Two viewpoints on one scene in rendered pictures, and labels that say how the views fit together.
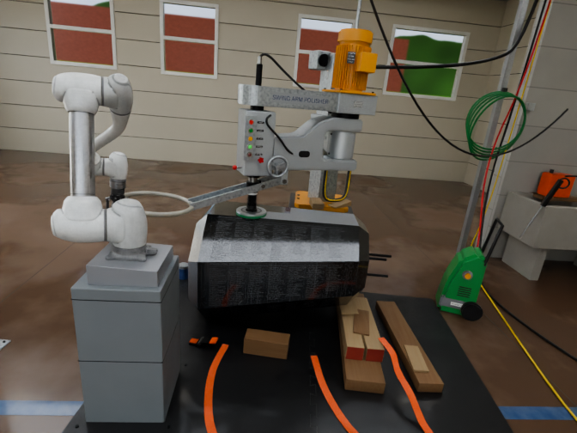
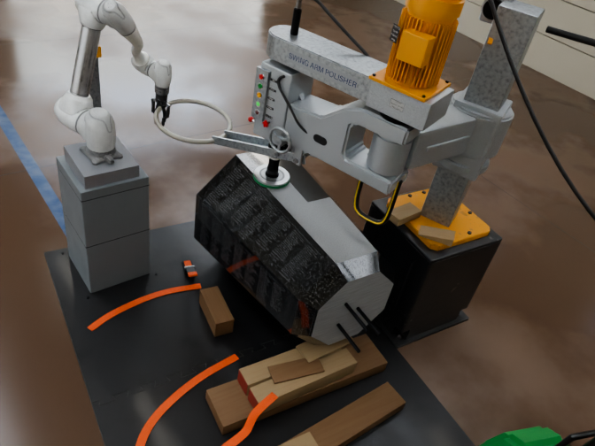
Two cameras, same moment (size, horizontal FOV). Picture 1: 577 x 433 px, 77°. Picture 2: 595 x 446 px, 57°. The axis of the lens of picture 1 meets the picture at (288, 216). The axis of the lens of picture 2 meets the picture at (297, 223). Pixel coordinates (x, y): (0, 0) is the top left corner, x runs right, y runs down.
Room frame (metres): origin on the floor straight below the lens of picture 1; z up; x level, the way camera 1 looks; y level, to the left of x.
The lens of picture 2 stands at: (0.98, -1.99, 2.70)
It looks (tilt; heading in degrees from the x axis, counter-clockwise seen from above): 38 degrees down; 52
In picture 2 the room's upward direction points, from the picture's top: 12 degrees clockwise
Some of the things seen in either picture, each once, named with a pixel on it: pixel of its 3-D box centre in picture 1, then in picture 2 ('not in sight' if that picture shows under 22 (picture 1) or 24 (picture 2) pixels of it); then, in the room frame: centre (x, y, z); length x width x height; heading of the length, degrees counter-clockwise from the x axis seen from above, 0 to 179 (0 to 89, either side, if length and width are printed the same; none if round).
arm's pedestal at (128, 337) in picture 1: (134, 336); (105, 219); (1.65, 0.77, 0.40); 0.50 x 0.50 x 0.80; 6
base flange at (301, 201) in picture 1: (320, 200); (437, 216); (3.39, -0.29, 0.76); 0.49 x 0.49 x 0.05; 89
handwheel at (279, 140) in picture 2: (276, 166); (283, 138); (2.43, 0.11, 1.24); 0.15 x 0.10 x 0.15; 112
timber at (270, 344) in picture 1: (266, 343); (216, 311); (2.11, 0.07, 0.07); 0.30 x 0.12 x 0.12; 85
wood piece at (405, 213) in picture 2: (316, 203); (404, 213); (3.14, -0.24, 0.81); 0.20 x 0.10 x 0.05; 7
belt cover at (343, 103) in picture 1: (306, 102); (349, 74); (2.63, -0.06, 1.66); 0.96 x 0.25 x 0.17; 112
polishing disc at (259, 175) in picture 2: (251, 210); (272, 174); (2.50, 0.27, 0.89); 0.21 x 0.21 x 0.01
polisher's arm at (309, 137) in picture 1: (308, 149); (341, 135); (2.63, -0.10, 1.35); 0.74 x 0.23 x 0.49; 112
